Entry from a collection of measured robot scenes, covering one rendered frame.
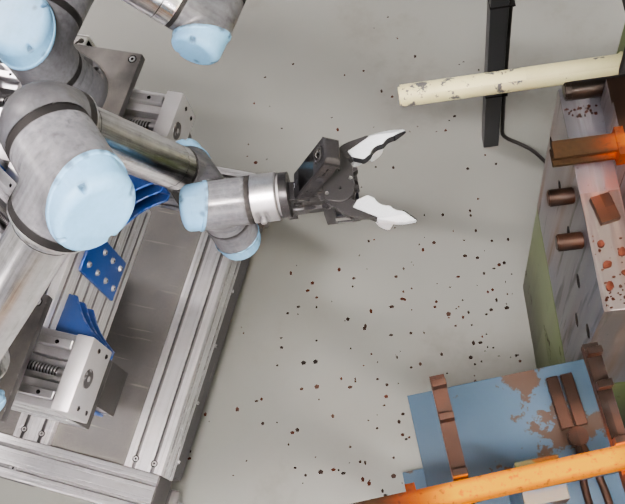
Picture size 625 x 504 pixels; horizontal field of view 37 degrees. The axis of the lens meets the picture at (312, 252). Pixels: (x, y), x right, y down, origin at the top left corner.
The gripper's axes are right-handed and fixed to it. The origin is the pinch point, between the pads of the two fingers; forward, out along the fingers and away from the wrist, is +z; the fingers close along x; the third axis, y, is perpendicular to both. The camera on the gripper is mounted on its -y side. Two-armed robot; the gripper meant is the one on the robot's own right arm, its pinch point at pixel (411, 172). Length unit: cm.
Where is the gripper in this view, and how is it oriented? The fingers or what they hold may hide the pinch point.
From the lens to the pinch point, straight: 137.8
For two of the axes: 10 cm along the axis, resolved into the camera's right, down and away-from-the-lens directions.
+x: 0.7, 9.2, -3.9
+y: 1.5, 3.8, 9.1
